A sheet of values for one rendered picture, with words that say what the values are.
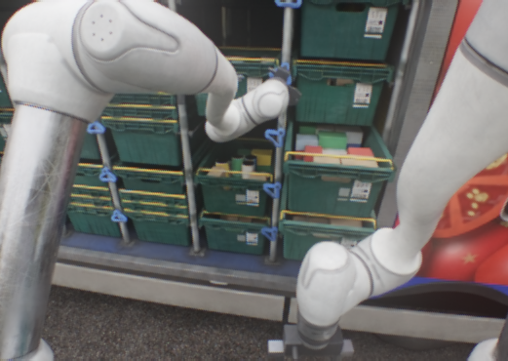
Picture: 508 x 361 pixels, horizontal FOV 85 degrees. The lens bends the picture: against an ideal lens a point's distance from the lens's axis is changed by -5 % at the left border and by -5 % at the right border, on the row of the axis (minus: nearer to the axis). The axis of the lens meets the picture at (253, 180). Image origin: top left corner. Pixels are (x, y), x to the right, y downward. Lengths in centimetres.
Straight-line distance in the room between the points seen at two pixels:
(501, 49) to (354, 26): 103
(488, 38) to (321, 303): 46
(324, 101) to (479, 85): 107
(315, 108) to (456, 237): 85
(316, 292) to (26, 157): 50
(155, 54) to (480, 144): 34
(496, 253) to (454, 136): 143
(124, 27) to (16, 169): 25
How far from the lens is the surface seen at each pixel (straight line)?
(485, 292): 189
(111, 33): 38
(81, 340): 247
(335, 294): 57
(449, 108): 30
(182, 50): 41
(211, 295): 185
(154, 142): 154
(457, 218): 150
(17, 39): 54
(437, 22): 118
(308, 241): 131
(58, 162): 50
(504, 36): 27
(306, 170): 110
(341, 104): 133
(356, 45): 129
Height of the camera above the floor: 189
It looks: 30 degrees down
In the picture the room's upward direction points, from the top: 1 degrees clockwise
